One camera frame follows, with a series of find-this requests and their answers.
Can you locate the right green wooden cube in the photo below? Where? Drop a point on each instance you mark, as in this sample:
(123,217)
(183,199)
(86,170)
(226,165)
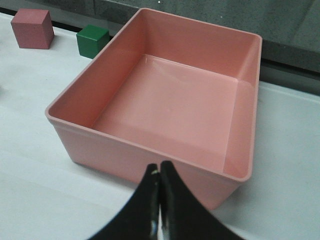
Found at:
(91,40)

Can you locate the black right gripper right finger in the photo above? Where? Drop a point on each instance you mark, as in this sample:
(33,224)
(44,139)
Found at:
(183,216)

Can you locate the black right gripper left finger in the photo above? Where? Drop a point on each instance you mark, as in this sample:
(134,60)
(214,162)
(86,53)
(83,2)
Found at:
(139,217)

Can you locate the pink plastic bin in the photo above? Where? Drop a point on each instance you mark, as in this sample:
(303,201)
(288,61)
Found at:
(167,87)

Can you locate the pink wooden cube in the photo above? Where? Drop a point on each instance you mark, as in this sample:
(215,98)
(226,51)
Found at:
(33,28)

